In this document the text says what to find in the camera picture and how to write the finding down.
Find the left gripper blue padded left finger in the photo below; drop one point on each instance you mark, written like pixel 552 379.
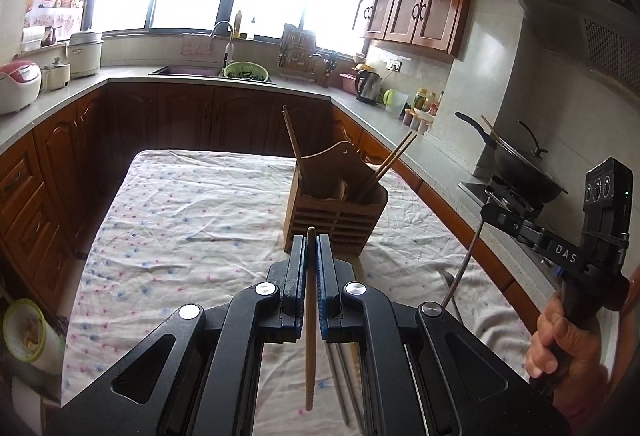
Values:
pixel 197 372

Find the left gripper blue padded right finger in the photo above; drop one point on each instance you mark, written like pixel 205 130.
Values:
pixel 422 372

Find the steel chopstick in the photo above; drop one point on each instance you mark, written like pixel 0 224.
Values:
pixel 337 385

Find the carved wooden chopstick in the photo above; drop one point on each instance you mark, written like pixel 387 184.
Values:
pixel 311 319

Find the brown wooden chopstick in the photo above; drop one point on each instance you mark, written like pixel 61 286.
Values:
pixel 386 165

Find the plain wooden chopstick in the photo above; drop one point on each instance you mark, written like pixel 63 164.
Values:
pixel 295 150

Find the person's right hand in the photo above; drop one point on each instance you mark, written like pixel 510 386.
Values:
pixel 582 346

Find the black wok with lid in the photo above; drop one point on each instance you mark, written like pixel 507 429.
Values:
pixel 520 173

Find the gas stove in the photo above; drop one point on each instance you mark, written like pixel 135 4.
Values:
pixel 496 191

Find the white floral tablecloth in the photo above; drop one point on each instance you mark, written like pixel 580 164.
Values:
pixel 198 227

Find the green rimmed bowl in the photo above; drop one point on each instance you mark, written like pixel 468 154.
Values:
pixel 31 339

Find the wooden utensil holder box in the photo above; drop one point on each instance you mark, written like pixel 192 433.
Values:
pixel 331 193

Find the condiment bottles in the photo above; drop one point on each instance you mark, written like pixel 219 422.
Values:
pixel 427 101

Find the range hood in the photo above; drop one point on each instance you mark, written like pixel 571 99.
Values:
pixel 602 35

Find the steel electric kettle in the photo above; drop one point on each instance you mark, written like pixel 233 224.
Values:
pixel 368 86

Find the green colander bowl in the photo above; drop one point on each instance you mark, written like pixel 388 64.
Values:
pixel 245 70

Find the dish rack with boards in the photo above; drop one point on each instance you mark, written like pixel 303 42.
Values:
pixel 300 59

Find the white red rice cooker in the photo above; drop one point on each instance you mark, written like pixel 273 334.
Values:
pixel 20 83

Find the tall white cooker pot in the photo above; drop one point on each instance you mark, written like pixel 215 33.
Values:
pixel 84 53

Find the black camera box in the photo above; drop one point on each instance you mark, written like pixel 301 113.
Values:
pixel 607 213

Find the green handled plastic jug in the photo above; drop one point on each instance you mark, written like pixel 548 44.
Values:
pixel 394 101

